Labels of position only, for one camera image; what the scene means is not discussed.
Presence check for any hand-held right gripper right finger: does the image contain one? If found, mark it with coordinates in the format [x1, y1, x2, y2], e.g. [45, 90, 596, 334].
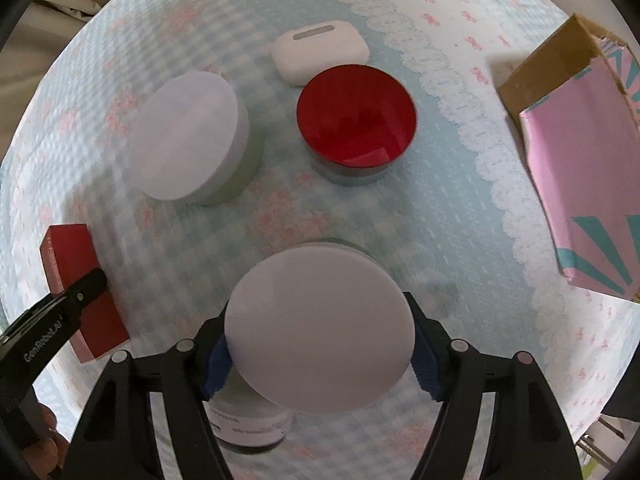
[400, 291, 584, 480]

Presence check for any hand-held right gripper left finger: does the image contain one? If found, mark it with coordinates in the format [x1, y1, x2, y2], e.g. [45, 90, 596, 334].
[70, 316, 237, 480]

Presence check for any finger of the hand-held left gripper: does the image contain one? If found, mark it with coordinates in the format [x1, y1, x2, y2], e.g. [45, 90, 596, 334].
[0, 268, 108, 397]

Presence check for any red rectangular box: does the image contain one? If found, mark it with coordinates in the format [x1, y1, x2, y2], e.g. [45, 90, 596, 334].
[40, 224, 132, 364]

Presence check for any dark jar with white lid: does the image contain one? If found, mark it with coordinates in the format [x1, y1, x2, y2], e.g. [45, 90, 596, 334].
[207, 238, 417, 457]

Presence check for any person's left hand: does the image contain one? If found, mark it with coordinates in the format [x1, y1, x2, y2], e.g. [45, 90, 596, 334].
[36, 402, 72, 480]

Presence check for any blue checked floral tablecloth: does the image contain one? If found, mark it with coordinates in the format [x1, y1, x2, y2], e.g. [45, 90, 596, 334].
[0, 0, 640, 480]

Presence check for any green jar with white lid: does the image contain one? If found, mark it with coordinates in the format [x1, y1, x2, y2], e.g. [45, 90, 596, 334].
[127, 71, 266, 207]

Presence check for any pink patterned cardboard box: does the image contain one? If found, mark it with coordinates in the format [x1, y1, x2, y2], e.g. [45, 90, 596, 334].
[496, 13, 640, 305]

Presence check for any grey jar with red lid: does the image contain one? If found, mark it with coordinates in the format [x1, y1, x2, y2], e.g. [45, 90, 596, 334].
[296, 63, 419, 187]

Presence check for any white earbuds case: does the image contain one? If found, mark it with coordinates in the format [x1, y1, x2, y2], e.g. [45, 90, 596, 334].
[271, 21, 371, 87]

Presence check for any metal frame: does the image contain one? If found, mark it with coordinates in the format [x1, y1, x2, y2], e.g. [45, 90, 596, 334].
[574, 400, 632, 478]

